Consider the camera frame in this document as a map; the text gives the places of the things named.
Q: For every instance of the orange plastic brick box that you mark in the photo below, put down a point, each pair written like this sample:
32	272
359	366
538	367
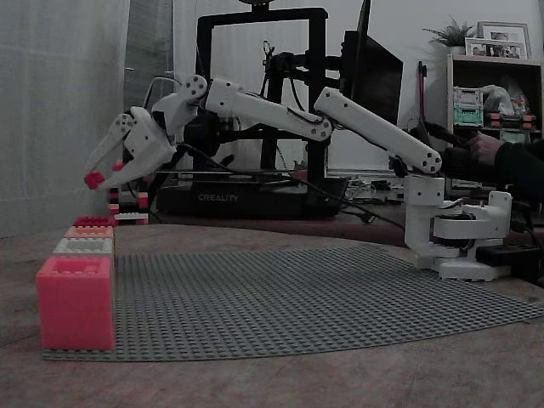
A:
89	232

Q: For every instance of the small red plastic piece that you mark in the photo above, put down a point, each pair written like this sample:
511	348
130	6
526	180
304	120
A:
94	180

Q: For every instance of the red white bricks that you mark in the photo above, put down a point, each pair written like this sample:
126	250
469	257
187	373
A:
127	208

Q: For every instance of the green potted plant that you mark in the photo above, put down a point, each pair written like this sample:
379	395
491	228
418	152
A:
452	36

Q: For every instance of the small white picture frame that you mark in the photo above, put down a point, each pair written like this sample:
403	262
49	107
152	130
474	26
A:
495	50

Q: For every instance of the black computer monitor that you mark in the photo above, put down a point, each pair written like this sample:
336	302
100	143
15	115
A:
374	81

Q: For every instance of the dark sleeved forearm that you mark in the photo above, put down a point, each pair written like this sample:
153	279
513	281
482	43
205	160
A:
518	168

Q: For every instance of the wooden shelf unit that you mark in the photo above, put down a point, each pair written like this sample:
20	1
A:
493	72

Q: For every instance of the pink-red plastic brick box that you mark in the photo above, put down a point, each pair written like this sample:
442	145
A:
76	306

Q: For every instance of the white curtain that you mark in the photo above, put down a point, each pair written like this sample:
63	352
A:
55	119

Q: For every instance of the black Creality 3D printer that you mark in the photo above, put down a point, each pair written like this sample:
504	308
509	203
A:
255	195

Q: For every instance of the dark red plastic brick box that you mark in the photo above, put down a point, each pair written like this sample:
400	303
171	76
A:
94	221

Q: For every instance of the grey studded baseplate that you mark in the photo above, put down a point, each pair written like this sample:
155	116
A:
276	297

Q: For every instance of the person's bare hand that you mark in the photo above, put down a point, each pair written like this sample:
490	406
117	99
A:
484	151

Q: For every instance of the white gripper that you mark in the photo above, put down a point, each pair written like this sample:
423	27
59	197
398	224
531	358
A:
144	142

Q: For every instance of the white and green storage crates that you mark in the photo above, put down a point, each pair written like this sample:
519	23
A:
467	106

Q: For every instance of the white plastic brick box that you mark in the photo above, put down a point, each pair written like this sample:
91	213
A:
83	246

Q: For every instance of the large white picture frame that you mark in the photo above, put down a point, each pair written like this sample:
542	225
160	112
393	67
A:
503	32

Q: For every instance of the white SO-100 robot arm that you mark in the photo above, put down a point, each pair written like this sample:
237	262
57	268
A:
382	132

